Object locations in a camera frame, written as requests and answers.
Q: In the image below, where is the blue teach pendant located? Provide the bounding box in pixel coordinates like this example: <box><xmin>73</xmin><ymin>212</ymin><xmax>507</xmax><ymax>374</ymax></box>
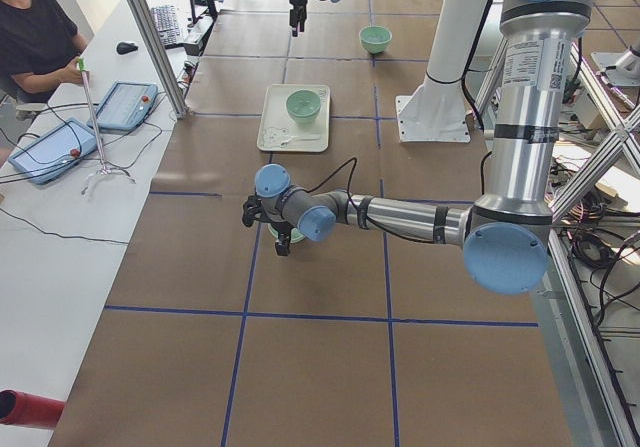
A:
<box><xmin>96</xmin><ymin>81</ymin><xmax>159</xmax><ymax>133</ymax></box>
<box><xmin>8</xmin><ymin>118</ymin><xmax>97</xmax><ymax>185</ymax></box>

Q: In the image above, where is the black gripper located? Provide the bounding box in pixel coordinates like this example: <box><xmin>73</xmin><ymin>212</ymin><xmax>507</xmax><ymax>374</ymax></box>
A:
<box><xmin>289</xmin><ymin>0</ymin><xmax>306</xmax><ymax>35</ymax></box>
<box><xmin>268</xmin><ymin>221</ymin><xmax>296</xmax><ymax>239</ymax></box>

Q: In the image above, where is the black keyboard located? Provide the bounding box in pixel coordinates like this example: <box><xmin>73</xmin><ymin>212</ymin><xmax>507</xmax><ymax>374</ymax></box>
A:
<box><xmin>150</xmin><ymin>5</ymin><xmax>182</xmax><ymax>49</ymax></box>

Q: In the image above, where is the black computer mouse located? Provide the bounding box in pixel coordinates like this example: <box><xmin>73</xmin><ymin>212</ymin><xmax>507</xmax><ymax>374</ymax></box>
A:
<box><xmin>116</xmin><ymin>41</ymin><xmax>138</xmax><ymax>55</ymax></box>

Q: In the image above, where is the white plastic spoon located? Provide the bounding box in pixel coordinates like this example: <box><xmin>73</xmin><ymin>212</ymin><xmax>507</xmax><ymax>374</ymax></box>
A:
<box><xmin>277</xmin><ymin>135</ymin><xmax>320</xmax><ymax>147</ymax></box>

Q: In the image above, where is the green bowl with ice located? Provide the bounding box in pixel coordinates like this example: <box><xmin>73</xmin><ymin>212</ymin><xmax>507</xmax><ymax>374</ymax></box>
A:
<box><xmin>359</xmin><ymin>25</ymin><xmax>393</xmax><ymax>55</ymax></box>

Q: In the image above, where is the aluminium frame post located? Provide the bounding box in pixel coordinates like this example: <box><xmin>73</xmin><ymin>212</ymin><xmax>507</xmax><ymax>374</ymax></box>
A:
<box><xmin>126</xmin><ymin>0</ymin><xmax>188</xmax><ymax>119</ymax></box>

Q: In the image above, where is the blue teach pendant far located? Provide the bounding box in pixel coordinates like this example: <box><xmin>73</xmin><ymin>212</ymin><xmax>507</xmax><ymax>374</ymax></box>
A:
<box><xmin>96</xmin><ymin>81</ymin><xmax>159</xmax><ymax>133</ymax></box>

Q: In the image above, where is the person in black shirt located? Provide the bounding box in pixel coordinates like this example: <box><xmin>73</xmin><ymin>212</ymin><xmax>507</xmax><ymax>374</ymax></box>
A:
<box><xmin>1</xmin><ymin>0</ymin><xmax>88</xmax><ymax>103</ymax></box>

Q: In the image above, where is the red cylinder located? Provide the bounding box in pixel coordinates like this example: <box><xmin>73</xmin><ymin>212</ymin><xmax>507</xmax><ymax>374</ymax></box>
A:
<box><xmin>1</xmin><ymin>390</ymin><xmax>65</xmax><ymax>430</ymax></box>

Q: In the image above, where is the pale green serving tray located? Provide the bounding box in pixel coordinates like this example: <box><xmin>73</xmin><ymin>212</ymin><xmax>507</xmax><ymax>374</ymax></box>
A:
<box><xmin>256</xmin><ymin>84</ymin><xmax>330</xmax><ymax>153</ymax></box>

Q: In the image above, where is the blue teach pendant near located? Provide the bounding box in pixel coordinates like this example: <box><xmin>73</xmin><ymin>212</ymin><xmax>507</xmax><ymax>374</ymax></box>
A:
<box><xmin>8</xmin><ymin>118</ymin><xmax>97</xmax><ymax>185</ymax></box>

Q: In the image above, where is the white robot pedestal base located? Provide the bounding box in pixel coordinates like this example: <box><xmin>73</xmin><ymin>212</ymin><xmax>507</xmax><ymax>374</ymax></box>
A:
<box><xmin>396</xmin><ymin>0</ymin><xmax>493</xmax><ymax>143</ymax></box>

